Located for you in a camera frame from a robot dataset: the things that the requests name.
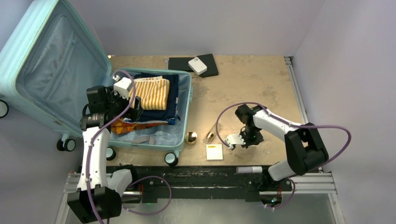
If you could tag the orange camouflage garment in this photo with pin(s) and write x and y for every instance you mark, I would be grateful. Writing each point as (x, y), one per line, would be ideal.
(120, 127)

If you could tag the white power bank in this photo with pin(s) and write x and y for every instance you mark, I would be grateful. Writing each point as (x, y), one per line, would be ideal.
(197, 66)

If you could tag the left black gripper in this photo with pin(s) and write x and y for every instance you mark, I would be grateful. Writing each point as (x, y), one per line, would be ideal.
(134, 113)

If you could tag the yellow striped garment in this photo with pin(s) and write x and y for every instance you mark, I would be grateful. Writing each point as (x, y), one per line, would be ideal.
(153, 92)

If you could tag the blue white patterned garment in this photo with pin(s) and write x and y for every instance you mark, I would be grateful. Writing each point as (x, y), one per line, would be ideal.
(168, 115)

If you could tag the navy blue garment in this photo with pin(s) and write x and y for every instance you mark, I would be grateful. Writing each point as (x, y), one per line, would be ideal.
(174, 88)

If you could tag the gold round jar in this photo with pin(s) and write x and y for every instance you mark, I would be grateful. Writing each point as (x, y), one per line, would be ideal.
(191, 138)

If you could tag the clear gold perfume bottle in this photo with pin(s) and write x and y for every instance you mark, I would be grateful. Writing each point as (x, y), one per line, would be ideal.
(211, 134)

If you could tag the white square box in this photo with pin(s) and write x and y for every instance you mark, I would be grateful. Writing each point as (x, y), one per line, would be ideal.
(214, 152)

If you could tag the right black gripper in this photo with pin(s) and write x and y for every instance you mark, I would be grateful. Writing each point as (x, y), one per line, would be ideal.
(259, 139)

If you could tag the light blue open suitcase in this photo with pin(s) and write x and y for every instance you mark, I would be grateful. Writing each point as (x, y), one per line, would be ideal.
(48, 63)

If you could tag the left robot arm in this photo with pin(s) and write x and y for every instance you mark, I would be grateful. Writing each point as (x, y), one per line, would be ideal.
(97, 196)

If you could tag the lavender cosmetic tube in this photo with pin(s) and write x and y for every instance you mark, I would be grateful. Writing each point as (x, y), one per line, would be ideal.
(249, 170)

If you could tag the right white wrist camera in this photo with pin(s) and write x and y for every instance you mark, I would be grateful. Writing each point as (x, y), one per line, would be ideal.
(234, 140)

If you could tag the black metal base rail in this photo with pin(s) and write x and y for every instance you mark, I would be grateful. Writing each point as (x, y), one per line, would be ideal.
(220, 182)

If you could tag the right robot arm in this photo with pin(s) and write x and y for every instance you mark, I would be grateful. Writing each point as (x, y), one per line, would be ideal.
(304, 147)

